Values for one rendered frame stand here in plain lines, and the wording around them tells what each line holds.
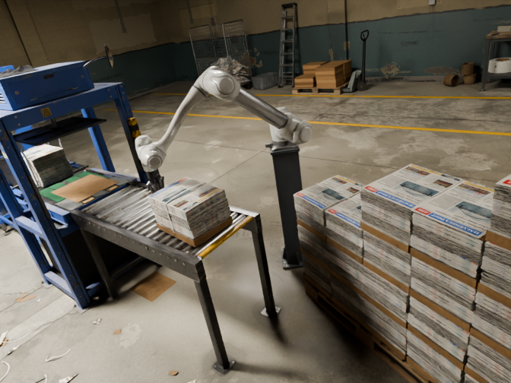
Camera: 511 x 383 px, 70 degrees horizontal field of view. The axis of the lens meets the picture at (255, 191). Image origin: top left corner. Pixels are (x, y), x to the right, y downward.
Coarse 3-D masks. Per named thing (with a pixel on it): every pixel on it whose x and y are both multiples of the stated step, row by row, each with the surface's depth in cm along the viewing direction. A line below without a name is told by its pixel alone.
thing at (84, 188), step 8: (88, 176) 325; (96, 176) 322; (72, 184) 314; (80, 184) 311; (88, 184) 308; (96, 184) 306; (104, 184) 303; (112, 184) 300; (56, 192) 303; (64, 192) 300; (72, 192) 297; (80, 192) 295; (88, 192) 292; (96, 192) 289; (72, 200) 283; (80, 200) 281
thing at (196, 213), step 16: (192, 192) 208; (208, 192) 203; (224, 192) 205; (176, 208) 193; (192, 208) 191; (208, 208) 199; (224, 208) 207; (176, 224) 203; (192, 224) 193; (208, 224) 201; (192, 240) 197
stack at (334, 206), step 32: (320, 192) 227; (352, 192) 220; (320, 224) 216; (352, 224) 190; (320, 256) 230; (384, 256) 178; (384, 288) 184; (416, 288) 165; (448, 288) 150; (352, 320) 223; (384, 320) 195; (416, 320) 173; (448, 320) 156; (416, 352) 181; (448, 352) 162
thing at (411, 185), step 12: (408, 168) 185; (420, 168) 183; (384, 180) 177; (396, 180) 176; (408, 180) 174; (420, 180) 172; (432, 180) 170; (444, 180) 168; (456, 180) 167; (372, 192) 168; (384, 192) 167; (396, 192) 165; (408, 192) 164; (420, 192) 162; (432, 192) 161; (408, 204) 155
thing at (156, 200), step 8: (176, 184) 221; (184, 184) 219; (192, 184) 218; (160, 192) 214; (168, 192) 212; (176, 192) 211; (152, 200) 209; (160, 200) 205; (152, 208) 216; (160, 208) 207; (160, 216) 212; (160, 224) 217; (168, 224) 210
